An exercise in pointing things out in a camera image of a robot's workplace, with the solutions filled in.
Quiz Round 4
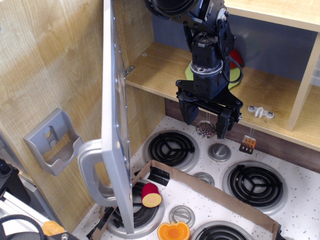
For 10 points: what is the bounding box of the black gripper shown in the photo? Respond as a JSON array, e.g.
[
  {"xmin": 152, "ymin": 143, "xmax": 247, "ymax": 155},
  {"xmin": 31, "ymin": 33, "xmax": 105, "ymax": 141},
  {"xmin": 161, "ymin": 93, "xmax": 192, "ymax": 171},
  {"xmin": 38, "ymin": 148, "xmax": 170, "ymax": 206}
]
[{"xmin": 175, "ymin": 73, "xmax": 243, "ymax": 139}]

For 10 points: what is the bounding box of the grey microwave door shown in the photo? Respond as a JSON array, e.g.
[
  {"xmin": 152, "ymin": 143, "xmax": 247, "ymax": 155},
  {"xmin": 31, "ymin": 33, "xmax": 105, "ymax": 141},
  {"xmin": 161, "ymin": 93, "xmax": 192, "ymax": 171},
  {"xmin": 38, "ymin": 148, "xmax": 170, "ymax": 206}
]
[{"xmin": 101, "ymin": 0, "xmax": 134, "ymax": 234}]

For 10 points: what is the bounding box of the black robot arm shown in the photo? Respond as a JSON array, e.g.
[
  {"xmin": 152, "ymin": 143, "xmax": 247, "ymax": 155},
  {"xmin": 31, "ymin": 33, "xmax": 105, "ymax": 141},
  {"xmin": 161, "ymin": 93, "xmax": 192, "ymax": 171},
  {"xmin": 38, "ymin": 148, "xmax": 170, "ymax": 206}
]
[{"xmin": 144, "ymin": 0, "xmax": 243, "ymax": 139}]

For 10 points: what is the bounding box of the hanging silver strainer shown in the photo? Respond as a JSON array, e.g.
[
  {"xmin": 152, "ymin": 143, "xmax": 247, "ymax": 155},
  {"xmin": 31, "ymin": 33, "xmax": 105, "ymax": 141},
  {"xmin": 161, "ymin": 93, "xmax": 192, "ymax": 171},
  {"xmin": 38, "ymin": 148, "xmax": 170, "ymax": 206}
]
[{"xmin": 195, "ymin": 113, "xmax": 216, "ymax": 139}]

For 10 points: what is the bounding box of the upper grey stove knob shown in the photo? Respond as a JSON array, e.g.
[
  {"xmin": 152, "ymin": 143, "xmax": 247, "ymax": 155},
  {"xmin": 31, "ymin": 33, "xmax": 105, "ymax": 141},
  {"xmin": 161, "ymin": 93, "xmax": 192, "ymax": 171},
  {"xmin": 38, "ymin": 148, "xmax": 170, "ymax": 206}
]
[{"xmin": 208, "ymin": 143, "xmax": 232, "ymax": 162}]

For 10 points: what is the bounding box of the grey stove knob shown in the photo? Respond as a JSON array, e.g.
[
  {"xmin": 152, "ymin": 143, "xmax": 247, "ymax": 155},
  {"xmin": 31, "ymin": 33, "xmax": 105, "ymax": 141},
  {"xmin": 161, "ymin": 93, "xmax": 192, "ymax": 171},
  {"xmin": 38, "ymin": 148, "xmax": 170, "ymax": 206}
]
[
  {"xmin": 168, "ymin": 205, "xmax": 196, "ymax": 228},
  {"xmin": 208, "ymin": 143, "xmax": 232, "ymax": 162},
  {"xmin": 193, "ymin": 172, "xmax": 215, "ymax": 187}
]

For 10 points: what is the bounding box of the green plate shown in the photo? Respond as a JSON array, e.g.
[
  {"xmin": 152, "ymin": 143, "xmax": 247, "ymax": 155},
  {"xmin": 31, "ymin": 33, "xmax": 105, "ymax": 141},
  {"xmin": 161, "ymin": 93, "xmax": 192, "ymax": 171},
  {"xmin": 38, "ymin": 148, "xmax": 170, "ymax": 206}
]
[{"xmin": 185, "ymin": 63, "xmax": 241, "ymax": 90}]

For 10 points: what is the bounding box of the back left stove burner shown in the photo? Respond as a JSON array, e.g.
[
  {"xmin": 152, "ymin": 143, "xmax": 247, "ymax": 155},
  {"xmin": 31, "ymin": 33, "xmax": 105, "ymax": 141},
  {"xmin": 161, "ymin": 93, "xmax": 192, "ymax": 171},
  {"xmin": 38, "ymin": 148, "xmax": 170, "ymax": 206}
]
[{"xmin": 142, "ymin": 130, "xmax": 200, "ymax": 173}]

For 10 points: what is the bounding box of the stove burner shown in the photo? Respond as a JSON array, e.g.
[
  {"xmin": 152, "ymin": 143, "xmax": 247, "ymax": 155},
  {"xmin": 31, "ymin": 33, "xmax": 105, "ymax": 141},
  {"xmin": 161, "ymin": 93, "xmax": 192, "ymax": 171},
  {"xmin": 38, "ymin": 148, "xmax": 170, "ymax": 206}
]
[
  {"xmin": 106, "ymin": 179, "xmax": 165, "ymax": 239},
  {"xmin": 190, "ymin": 220, "xmax": 253, "ymax": 240},
  {"xmin": 221, "ymin": 160, "xmax": 288, "ymax": 216},
  {"xmin": 142, "ymin": 130, "xmax": 200, "ymax": 173}
]

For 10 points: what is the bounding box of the hanging orange spatula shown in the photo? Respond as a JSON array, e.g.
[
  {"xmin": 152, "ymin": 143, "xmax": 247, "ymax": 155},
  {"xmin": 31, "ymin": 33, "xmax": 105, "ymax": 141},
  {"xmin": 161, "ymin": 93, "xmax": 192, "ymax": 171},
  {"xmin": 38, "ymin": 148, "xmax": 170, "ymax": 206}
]
[{"xmin": 239, "ymin": 128, "xmax": 257, "ymax": 155}]

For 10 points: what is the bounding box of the white door latch clip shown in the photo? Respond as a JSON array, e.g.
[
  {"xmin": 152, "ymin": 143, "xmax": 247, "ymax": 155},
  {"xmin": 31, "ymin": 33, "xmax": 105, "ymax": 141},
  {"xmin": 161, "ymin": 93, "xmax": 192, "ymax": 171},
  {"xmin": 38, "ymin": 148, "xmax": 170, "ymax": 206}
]
[{"xmin": 248, "ymin": 105, "xmax": 275, "ymax": 119}]

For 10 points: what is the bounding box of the middle grey stove knob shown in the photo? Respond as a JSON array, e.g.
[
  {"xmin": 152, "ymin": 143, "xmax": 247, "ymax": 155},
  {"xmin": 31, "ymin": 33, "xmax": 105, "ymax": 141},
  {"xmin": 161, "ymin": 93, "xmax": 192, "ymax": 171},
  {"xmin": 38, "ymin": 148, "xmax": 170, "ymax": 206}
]
[{"xmin": 193, "ymin": 172, "xmax": 215, "ymax": 187}]

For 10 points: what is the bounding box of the red toy strawberry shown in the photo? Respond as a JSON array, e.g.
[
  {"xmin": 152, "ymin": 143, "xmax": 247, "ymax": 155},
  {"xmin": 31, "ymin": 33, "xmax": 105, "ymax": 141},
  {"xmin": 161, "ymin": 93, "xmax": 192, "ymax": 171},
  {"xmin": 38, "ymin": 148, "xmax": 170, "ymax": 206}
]
[{"xmin": 230, "ymin": 49, "xmax": 243, "ymax": 69}]

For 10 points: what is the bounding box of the brown cardboard barrier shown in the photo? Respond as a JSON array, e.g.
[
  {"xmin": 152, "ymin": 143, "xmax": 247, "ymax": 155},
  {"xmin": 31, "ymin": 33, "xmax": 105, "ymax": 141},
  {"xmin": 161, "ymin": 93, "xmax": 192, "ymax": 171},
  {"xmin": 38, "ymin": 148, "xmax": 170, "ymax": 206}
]
[{"xmin": 87, "ymin": 160, "xmax": 281, "ymax": 240}]

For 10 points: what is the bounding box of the back right stove burner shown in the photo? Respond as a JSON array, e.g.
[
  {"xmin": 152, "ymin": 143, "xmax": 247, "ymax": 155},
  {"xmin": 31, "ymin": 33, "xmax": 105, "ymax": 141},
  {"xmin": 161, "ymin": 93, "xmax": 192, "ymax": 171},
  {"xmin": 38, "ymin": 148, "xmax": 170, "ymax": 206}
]
[{"xmin": 221, "ymin": 160, "xmax": 288, "ymax": 216}]

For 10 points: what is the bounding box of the metal door hinge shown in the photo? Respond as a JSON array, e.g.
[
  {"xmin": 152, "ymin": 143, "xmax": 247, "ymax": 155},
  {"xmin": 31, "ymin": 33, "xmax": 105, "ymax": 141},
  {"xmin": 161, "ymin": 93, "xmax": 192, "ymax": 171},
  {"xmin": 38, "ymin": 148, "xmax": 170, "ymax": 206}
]
[{"xmin": 122, "ymin": 65, "xmax": 136, "ymax": 80}]

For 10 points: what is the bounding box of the red toy sweet potato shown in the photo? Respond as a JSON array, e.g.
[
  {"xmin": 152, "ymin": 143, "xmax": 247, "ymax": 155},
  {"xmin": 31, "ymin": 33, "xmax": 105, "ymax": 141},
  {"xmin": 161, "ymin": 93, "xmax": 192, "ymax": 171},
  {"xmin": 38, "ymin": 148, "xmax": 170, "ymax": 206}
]
[{"xmin": 141, "ymin": 183, "xmax": 163, "ymax": 208}]

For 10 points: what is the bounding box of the lower grey stove knob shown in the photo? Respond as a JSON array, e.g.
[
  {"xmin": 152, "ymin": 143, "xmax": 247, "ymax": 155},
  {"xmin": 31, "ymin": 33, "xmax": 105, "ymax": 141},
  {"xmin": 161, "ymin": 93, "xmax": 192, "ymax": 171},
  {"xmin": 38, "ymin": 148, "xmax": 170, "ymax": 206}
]
[{"xmin": 168, "ymin": 205, "xmax": 196, "ymax": 228}]

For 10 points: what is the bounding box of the front right stove burner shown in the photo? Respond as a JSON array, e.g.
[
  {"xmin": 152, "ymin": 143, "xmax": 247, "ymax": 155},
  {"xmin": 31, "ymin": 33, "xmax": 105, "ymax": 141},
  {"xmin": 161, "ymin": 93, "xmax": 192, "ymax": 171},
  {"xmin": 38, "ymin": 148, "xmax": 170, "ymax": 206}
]
[{"xmin": 190, "ymin": 220, "xmax": 253, "ymax": 240}]

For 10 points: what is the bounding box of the orange toy pumpkin half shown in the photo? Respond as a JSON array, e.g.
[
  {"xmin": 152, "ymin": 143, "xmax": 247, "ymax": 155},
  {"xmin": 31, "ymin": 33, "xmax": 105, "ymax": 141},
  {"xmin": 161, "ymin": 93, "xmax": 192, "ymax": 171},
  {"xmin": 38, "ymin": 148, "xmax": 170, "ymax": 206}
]
[{"xmin": 157, "ymin": 221, "xmax": 191, "ymax": 240}]

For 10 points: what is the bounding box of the front left stove burner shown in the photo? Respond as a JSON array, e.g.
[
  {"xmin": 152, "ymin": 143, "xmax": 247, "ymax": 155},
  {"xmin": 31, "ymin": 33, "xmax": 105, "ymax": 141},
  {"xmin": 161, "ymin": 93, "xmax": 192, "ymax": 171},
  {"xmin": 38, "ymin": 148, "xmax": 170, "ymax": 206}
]
[{"xmin": 106, "ymin": 179, "xmax": 165, "ymax": 239}]

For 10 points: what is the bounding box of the orange toy chip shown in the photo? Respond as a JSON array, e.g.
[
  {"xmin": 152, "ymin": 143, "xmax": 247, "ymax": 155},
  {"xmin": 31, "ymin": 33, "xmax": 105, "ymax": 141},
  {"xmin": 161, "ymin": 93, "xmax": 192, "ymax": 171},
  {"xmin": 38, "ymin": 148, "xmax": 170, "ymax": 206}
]
[{"xmin": 41, "ymin": 220, "xmax": 66, "ymax": 236}]

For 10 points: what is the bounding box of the grey door handle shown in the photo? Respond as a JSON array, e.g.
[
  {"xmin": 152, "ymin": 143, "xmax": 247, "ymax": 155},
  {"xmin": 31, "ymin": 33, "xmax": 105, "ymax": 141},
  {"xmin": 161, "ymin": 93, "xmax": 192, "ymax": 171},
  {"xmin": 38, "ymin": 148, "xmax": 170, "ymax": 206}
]
[{"xmin": 77, "ymin": 139, "xmax": 117, "ymax": 207}]

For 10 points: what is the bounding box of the grey wall phone holder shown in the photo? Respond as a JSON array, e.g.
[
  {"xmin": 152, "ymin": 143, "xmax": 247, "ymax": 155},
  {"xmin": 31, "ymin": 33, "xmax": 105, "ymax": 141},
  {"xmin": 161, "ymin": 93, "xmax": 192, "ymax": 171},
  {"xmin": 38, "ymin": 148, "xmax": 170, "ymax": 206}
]
[{"xmin": 23, "ymin": 108, "xmax": 83, "ymax": 176}]

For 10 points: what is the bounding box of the black camera mount equipment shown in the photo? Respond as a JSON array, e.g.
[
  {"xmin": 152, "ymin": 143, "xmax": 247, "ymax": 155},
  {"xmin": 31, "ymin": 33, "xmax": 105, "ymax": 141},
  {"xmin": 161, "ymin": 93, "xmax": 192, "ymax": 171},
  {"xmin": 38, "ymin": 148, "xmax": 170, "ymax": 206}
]
[{"xmin": 0, "ymin": 159, "xmax": 76, "ymax": 240}]

